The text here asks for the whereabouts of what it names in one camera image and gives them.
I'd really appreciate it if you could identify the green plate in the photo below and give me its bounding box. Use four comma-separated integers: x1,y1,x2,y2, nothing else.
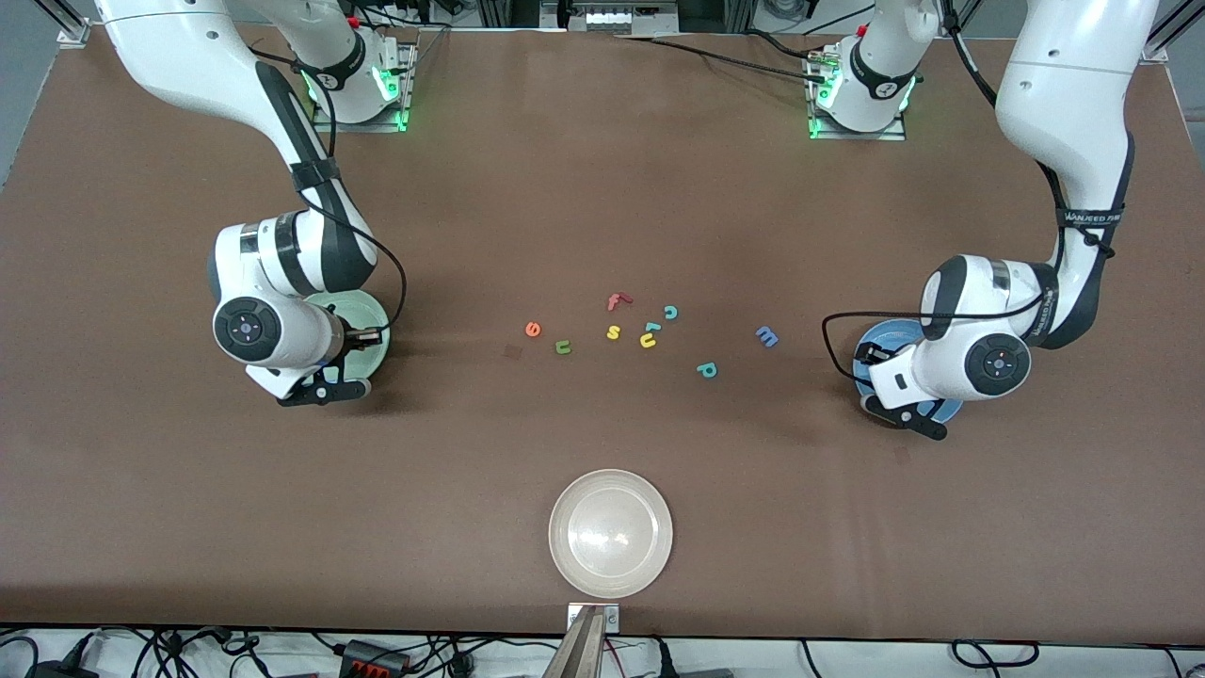
303,289,392,382

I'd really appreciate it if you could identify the blue plate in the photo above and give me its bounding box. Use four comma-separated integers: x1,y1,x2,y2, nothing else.
852,318,967,428

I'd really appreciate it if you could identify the brown table cover sheet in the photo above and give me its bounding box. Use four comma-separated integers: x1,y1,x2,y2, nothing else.
0,24,1205,646

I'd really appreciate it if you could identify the black red power strip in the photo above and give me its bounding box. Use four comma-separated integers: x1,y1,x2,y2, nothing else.
339,639,412,678

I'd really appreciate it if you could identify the white plate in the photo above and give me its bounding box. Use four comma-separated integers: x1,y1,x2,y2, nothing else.
549,469,674,599

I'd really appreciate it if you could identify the silver electrical box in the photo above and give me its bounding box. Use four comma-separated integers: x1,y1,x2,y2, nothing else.
541,0,681,35

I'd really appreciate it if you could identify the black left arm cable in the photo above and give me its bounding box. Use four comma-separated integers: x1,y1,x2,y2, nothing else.
822,0,1126,379

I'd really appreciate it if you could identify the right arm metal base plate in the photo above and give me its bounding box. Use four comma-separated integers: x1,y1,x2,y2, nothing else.
311,42,418,134

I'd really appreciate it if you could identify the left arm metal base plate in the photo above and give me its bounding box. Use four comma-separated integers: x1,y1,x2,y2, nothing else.
807,47,909,142

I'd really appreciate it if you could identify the black looped floor cable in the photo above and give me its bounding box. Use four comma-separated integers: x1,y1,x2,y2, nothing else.
949,639,1041,669

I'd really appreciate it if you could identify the black cable on table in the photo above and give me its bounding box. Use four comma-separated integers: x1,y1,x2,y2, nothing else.
612,34,831,82

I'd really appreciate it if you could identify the silver mounting bracket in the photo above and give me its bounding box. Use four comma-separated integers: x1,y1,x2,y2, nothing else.
567,603,621,634

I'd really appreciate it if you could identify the aluminium camera pole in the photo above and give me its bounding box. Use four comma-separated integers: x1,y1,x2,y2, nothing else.
543,607,611,678

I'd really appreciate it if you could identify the aluminium frame extrusion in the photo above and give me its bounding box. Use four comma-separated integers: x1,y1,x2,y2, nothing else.
1134,9,1205,65
36,0,93,48

